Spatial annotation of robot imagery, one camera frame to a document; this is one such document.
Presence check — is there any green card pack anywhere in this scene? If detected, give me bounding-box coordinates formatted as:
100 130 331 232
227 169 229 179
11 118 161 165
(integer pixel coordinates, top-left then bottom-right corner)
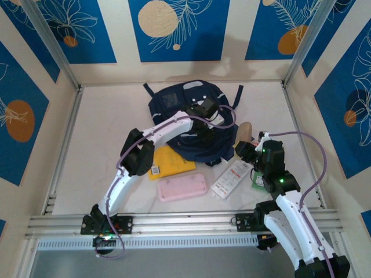
250 170 272 192

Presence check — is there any navy blue backpack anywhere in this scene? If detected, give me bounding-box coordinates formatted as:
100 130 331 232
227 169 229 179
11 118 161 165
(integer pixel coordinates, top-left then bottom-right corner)
143 81 244 166

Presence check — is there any white red printed packet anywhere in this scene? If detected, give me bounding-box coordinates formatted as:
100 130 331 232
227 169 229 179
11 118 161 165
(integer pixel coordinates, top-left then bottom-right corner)
210 160 254 200

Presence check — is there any yellow paperback book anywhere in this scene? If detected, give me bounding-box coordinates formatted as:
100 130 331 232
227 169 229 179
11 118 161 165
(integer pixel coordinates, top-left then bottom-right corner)
148 145 197 181

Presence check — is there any pink pencil case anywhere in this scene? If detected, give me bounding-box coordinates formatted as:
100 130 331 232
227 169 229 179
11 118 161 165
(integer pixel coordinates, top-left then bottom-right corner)
157 173 209 203

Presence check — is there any black controller box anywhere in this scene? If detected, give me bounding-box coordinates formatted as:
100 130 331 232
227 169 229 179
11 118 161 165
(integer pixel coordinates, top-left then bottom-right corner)
92 235 117 255
256 233 279 253

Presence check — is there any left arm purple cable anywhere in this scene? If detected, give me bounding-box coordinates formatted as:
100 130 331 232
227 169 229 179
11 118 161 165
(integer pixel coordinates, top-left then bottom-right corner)
95 104 237 260

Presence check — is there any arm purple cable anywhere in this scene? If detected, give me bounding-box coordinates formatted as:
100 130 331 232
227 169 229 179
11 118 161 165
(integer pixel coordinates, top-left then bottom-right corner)
95 104 237 260
266 131 337 278

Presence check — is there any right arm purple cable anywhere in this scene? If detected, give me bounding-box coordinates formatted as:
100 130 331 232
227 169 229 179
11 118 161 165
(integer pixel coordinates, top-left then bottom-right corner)
266 131 337 278

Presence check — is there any aluminium table side rail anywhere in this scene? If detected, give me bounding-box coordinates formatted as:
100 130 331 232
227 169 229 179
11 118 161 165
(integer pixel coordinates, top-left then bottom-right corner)
42 86 85 215
281 82 327 209

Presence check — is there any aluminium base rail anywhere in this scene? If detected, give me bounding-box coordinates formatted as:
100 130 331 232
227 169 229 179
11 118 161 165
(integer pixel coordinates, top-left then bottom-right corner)
24 208 344 240

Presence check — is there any white slotted cable duct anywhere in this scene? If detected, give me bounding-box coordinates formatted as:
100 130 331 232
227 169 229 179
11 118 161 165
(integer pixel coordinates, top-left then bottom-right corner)
37 234 259 251

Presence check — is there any aluminium frame post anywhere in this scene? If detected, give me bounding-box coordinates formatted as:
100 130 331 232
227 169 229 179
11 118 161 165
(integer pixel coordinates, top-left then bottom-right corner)
21 0 81 91
282 0 340 87

